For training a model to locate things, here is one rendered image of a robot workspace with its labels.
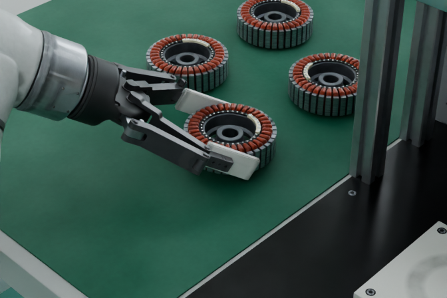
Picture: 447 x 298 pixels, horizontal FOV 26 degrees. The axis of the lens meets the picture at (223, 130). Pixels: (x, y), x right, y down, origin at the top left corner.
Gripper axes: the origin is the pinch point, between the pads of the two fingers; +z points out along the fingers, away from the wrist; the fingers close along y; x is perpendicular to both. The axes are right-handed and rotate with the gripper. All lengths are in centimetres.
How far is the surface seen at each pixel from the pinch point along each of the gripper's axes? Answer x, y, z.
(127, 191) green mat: -9.1, 3.7, -9.8
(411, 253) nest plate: 6.6, 25.3, 11.0
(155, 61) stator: -1.8, -18.1, -4.8
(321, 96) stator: 7.3, -4.9, 11.7
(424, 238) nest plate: 7.8, 23.5, 13.0
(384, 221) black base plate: 5.6, 18.6, 11.6
